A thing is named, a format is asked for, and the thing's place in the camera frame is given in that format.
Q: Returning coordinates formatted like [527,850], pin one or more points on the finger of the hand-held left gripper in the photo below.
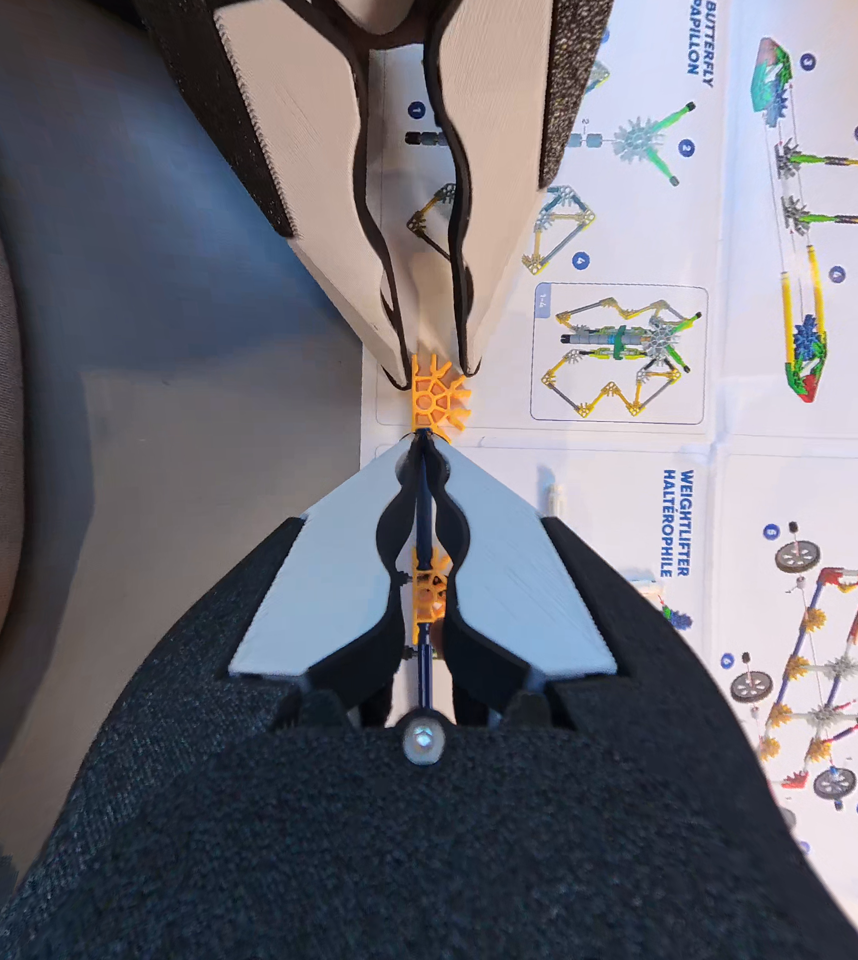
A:
[504,150]
[309,150]

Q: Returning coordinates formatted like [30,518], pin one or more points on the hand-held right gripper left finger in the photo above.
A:
[324,592]

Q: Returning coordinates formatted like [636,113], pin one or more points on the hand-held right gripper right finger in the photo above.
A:
[526,592]

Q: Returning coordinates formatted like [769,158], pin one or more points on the orange fan-shaped connector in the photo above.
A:
[429,592]
[436,397]

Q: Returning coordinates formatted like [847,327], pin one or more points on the white printed instruction sheet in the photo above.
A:
[736,465]

